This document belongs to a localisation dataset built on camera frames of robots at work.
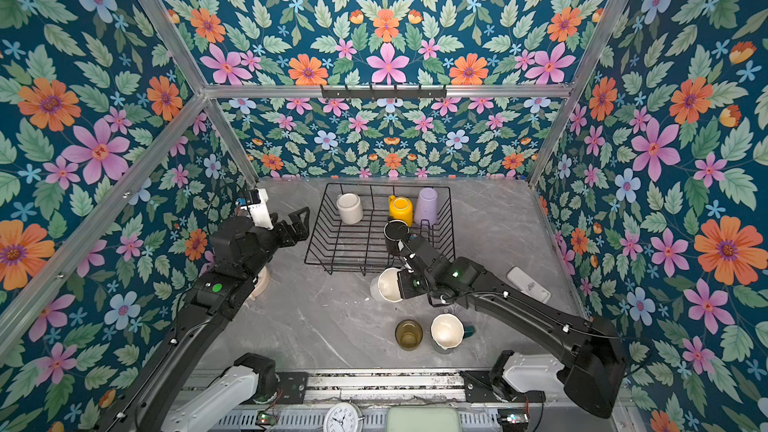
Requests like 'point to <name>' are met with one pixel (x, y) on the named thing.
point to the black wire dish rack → (362, 226)
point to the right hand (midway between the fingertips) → (398, 280)
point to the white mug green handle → (448, 331)
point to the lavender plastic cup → (426, 209)
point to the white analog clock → (344, 417)
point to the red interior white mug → (350, 208)
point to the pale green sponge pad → (423, 419)
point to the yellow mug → (400, 208)
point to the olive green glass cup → (409, 334)
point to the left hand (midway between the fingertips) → (296, 204)
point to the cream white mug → (388, 285)
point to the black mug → (394, 231)
